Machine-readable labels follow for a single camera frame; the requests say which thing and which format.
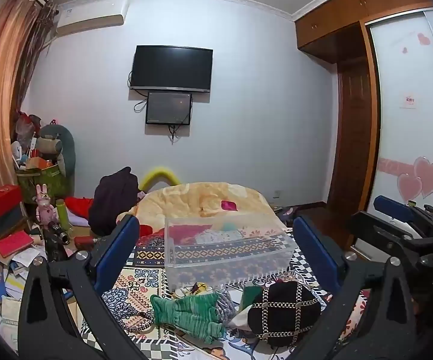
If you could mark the red box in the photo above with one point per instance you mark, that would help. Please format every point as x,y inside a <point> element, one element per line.
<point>1,198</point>

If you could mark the red book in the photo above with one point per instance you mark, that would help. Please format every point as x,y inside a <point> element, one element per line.
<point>13,243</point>

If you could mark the black backpack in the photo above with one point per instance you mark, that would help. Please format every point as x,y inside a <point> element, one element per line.
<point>113,198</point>

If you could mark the clear plastic storage box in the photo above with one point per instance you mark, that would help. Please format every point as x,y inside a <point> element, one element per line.
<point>231,258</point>

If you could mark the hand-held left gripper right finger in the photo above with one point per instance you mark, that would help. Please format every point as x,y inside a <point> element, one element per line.
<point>314,248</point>

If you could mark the yellow floral blanket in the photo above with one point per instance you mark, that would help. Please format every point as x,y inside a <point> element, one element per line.
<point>197,198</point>

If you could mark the pile of papers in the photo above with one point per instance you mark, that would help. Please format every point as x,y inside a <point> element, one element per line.
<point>18,266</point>

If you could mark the white wall socket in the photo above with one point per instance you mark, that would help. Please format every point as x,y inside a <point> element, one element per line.
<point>276,194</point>

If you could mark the small black wall monitor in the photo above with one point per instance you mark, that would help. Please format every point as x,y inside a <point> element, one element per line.
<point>168,107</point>

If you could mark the white air conditioner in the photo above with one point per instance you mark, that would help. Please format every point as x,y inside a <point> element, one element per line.
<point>89,17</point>

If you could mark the brown wooden door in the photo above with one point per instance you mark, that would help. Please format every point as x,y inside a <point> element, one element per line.
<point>355,135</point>

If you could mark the black cylindrical lens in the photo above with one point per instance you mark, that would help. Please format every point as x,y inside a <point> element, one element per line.
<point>58,231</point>

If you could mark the yellow cartoon print cloth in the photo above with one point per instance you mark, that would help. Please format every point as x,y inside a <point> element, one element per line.
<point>196,288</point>

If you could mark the grey knitted cloth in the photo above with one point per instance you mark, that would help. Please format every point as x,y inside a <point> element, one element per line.
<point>227,305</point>

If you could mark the pink rabbit figure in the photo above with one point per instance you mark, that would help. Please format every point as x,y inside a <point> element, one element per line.
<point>45,208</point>

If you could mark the red plastic bag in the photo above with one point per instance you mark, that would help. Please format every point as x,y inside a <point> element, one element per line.
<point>24,124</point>

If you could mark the green knitted gloves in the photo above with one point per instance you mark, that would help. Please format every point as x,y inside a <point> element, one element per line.
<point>186,315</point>

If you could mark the red cloth in box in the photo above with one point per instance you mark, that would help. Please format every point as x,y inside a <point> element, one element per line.
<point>181,233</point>

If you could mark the yellow curved pillow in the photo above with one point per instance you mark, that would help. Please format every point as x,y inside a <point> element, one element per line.
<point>159,175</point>

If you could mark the white patterned cloth in box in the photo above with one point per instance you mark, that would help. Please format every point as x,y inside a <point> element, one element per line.
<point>218,237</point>

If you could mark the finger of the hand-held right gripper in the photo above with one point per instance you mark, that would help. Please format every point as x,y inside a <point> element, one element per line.
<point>374,230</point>
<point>392,204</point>

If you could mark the grey green plush toy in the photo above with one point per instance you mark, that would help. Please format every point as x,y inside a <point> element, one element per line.
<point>57,146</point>

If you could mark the black wall television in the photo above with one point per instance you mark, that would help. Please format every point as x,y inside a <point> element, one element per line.
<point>171,68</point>

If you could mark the green storage bin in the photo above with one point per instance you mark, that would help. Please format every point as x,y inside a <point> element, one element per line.
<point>44,182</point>

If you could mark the patterned bedsheet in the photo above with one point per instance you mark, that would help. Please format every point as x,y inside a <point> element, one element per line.
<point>141,292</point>

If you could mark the green bottle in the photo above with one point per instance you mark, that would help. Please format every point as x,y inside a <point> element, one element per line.
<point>61,213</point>

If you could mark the small pink cloth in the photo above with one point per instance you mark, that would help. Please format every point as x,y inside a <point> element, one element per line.
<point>229,205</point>

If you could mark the dark green cloth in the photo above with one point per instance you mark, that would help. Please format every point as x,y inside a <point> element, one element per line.
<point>254,296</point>

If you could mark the wooden wardrobe with heart doors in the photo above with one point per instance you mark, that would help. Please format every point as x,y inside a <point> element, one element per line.
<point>400,82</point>

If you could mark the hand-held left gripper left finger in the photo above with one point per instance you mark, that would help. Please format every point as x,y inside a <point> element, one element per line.
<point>124,240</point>

